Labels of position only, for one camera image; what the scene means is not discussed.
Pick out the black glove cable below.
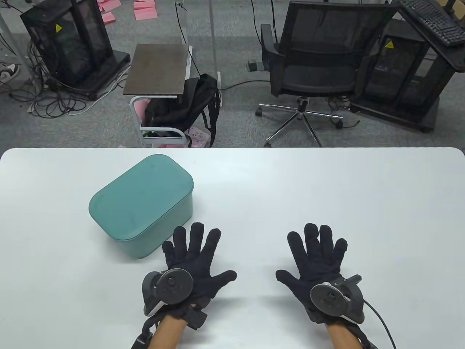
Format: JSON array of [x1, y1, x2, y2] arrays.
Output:
[[363, 298, 397, 349]]

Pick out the black mesh office chair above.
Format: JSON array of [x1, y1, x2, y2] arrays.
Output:
[[260, 1, 400, 148]]

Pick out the green plastic storage box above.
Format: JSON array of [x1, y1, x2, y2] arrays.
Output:
[[90, 182, 194, 260]]

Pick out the person's right forearm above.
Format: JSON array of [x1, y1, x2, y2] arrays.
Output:
[[326, 322, 364, 349]]

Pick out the pink bag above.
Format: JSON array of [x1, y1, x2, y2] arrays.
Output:
[[133, 100, 150, 128]]

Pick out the black wrist pack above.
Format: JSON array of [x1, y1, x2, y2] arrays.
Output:
[[130, 316, 157, 349]]

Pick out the person's left forearm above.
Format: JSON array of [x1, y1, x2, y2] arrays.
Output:
[[147, 314, 188, 349]]

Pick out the tangle of floor cables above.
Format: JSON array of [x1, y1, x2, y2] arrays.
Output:
[[9, 36, 128, 118]]

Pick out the person's right hand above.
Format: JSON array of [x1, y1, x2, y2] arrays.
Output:
[[276, 223, 348, 325]]

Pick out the black mesh computer cabinet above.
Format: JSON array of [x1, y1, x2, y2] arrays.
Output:
[[351, 18, 465, 133], [20, 0, 131, 101]]

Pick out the scattered pink paper sheets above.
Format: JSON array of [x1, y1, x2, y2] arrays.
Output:
[[97, 0, 159, 25]]

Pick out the person's left hand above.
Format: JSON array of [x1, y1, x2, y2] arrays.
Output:
[[162, 222, 238, 321]]

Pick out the black backpack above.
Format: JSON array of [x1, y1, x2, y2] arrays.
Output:
[[144, 73, 221, 148]]

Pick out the brown top white side table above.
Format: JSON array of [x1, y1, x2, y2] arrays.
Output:
[[123, 44, 193, 149]]

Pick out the grey and white hand controller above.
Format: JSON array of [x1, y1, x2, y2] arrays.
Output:
[[310, 275, 365, 325], [142, 268, 194, 316]]

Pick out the black keyboard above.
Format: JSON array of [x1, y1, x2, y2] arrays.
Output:
[[400, 0, 465, 46]]

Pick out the pink printed packet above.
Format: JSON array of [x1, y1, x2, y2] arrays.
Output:
[[185, 127, 211, 148]]

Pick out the translucent green box lid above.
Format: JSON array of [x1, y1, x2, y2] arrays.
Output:
[[89, 154, 194, 241]]

